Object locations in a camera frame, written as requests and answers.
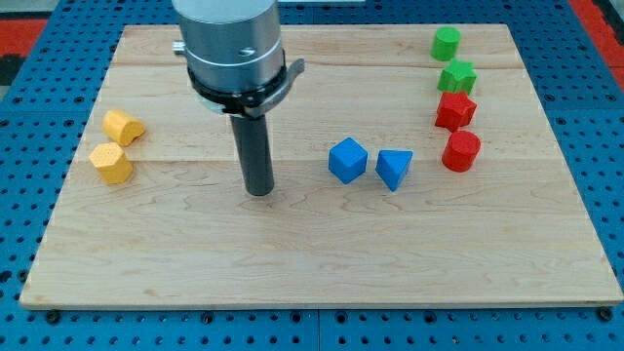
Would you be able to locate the yellow hexagon block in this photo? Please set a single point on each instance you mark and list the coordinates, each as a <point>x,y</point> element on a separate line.
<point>111,163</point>

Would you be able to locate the red star block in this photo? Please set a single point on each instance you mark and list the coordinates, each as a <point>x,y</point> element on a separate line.
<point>455,110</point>

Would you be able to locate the green star block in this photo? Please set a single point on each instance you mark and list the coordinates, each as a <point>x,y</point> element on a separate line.
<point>458,76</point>

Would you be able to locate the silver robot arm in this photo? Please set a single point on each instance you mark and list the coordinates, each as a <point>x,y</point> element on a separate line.
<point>237,64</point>

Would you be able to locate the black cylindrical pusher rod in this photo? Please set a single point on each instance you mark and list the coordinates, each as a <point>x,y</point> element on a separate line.
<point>253,149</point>

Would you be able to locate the blue triangle block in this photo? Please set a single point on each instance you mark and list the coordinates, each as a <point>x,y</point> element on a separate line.
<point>392,166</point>

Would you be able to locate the red cylinder block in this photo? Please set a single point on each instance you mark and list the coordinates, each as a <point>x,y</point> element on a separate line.
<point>461,151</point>

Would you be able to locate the blue cube block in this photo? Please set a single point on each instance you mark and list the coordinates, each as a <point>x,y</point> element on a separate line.
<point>348,160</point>

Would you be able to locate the yellow half-round block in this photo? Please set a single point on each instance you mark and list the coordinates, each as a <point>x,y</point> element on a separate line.
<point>122,127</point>

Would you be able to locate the green cylinder block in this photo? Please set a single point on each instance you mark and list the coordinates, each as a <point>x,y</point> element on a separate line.
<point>445,43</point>

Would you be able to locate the wooden board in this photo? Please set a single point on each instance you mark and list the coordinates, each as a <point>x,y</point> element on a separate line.
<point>182,233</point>

